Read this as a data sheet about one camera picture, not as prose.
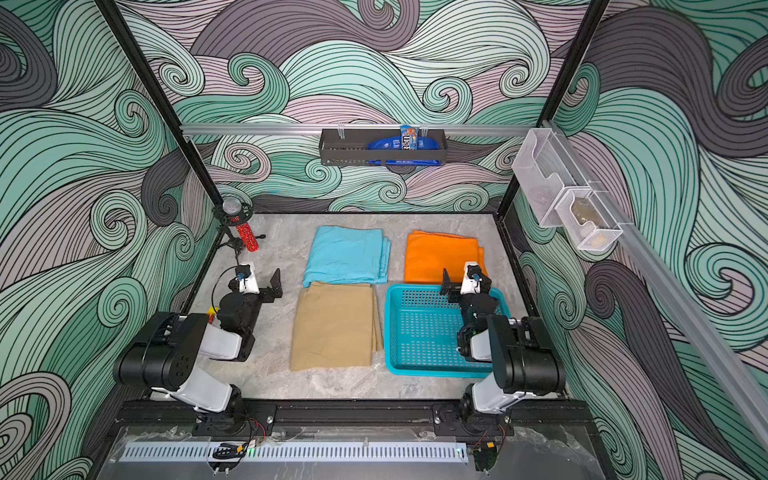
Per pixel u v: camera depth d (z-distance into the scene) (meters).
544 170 0.78
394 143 0.92
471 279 0.75
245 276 0.75
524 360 0.44
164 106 0.88
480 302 0.69
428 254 1.04
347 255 1.06
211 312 0.79
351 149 0.95
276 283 0.87
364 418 0.75
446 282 0.81
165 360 0.45
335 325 0.89
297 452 0.70
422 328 0.90
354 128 0.93
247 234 0.95
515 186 1.13
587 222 0.64
